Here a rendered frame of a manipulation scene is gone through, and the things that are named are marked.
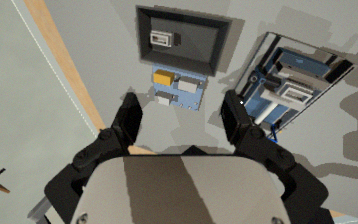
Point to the yellow rectangular block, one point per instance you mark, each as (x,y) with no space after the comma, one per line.
(163,77)

